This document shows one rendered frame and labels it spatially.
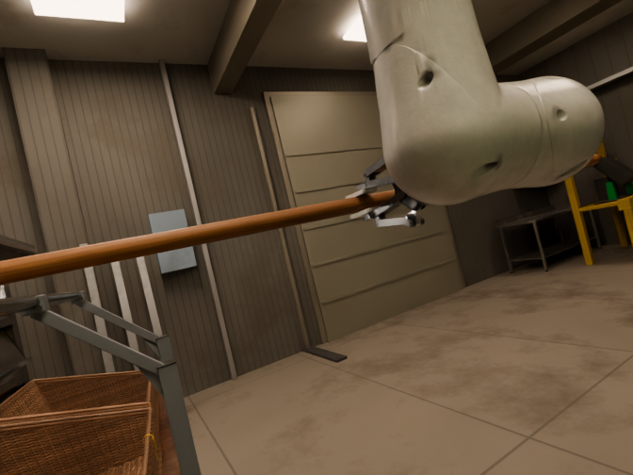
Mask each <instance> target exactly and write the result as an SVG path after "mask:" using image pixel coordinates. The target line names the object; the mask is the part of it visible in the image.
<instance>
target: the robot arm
mask: <svg viewBox="0 0 633 475"><path fill-rule="evenodd" d="M358 3H359V8H360V11H361V16H362V20H363V25H364V30H365V37H366V42H367V47H368V52H369V57H370V62H371V64H373V69H374V75H375V84H376V92H377V98H378V106H379V111H380V121H381V139H382V149H383V157H382V158H381V159H379V160H378V161H377V162H375V163H374V164H373V165H371V166H370V167H369V168H367V169H366V170H365V171H364V172H363V175H364V177H365V181H364V183H363V184H361V185H359V186H357V187H356V188H357V192H355V193H352V194H350V195H349V196H347V197H345V198H346V199H348V198H352V197H358V196H363V195H367V194H369V193H372V192H374V191H377V190H378V189H377V186H382V185H388V184H392V185H393V187H394V190H395V196H393V197H392V198H390V200H389V201H387V202H386V203H384V204H383V205H381V206H376V207H371V208H368V209H365V210H363V211H360V212H358V213H355V214H353V215H350V216H349V217H350V219H356V218H361V217H364V219H365V221H369V220H373V219H375V220H376V222H375V224H376V226H377V227H382V226H391V225H401V224H403V225H406V226H408V227H415V226H418V225H423V224H424V223H425V220H424V219H423V218H422V217H421V210H422V209H424V208H425V207H426V205H456V204H460V203H464V202H467V201H469V200H472V199H475V198H478V197H480V196H483V195H486V194H490V193H493V192H497V191H500V190H505V189H513V188H540V187H546V186H551V185H554V184H557V183H559V182H561V181H564V180H566V179H568V178H570V177H571V176H573V175H575V174H576V173H578V172H579V171H580V170H582V169H583V168H584V167H585V166H586V165H587V164H588V163H589V162H590V161H591V159H592V158H593V156H594V155H595V153H596V152H597V150H598V148H599V146H600V144H601V141H602V138H603V136H604V130H605V118H604V112H603V109H602V107H601V105H600V103H599V101H598V100H597V98H596V97H595V95H594V94H593V93H592V92H591V91H590V90H589V89H588V88H586V87H585V86H584V85H582V84H580V83H578V82H576V81H575V80H572V79H569V78H565V77H559V76H542V77H536V78H531V79H528V80H522V81H514V82H504V83H497V81H496V78H495V73H494V71H493V68H492V65H491V62H490V59H489V57H488V54H487V51H486V48H485V45H484V42H483V39H482V36H481V33H480V30H479V24H478V21H477V18H476V14H475V11H474V8H473V5H472V1H471V0H358ZM386 169H387V170H388V172H389V174H390V176H387V177H383V178H379V179H376V175H378V174H380V173H381V172H383V171H385V170H386ZM401 205H405V206H407V207H408V208H410V209H411V210H412V212H410V213H408V215H406V216H400V217H393V218H386V217H385V215H386V214H388V213H389V212H391V211H393V210H395V209H396V208H398V207H400V206H401Z"/></svg>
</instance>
